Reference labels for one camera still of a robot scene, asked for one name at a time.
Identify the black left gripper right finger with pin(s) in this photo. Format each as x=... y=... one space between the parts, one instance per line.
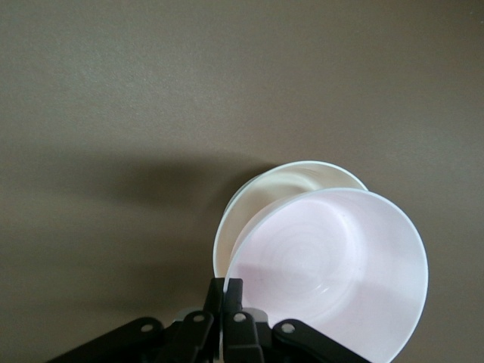
x=242 y=340

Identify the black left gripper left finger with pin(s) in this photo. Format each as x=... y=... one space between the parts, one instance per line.
x=196 y=340

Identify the pink bowl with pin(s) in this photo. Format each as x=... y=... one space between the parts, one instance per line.
x=321 y=264

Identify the white bowl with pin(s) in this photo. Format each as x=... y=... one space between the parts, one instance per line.
x=257 y=196

